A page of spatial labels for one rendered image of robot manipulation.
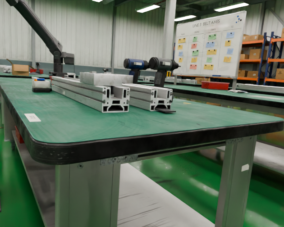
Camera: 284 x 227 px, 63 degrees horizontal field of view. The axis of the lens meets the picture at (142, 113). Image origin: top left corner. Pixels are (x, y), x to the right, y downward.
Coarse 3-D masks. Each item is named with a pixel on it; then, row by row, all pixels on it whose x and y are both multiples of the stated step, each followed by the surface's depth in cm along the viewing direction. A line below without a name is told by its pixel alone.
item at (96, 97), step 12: (60, 84) 122; (72, 84) 107; (84, 84) 89; (72, 96) 104; (84, 96) 90; (96, 96) 79; (108, 96) 77; (120, 96) 80; (96, 108) 79; (108, 108) 77; (120, 108) 81
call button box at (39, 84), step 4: (32, 80) 127; (32, 84) 126; (36, 84) 122; (40, 84) 123; (44, 84) 124; (48, 84) 125; (32, 88) 126; (36, 88) 123; (40, 88) 124; (44, 88) 125; (48, 88) 126; (48, 92) 126
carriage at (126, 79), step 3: (123, 75) 113; (126, 75) 114; (129, 75) 115; (132, 75) 116; (123, 78) 113; (126, 78) 114; (129, 78) 115; (132, 78) 116; (123, 81) 113; (126, 81) 114; (129, 81) 115; (132, 81) 116
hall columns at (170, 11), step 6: (168, 0) 907; (174, 0) 892; (168, 6) 912; (174, 6) 897; (168, 12) 915; (174, 12) 902; (168, 18) 917; (168, 24) 897; (168, 30) 901; (168, 36) 906; (168, 42) 911; (162, 48) 933; (168, 48) 916; (162, 54) 938; (168, 54) 922; (168, 72) 935
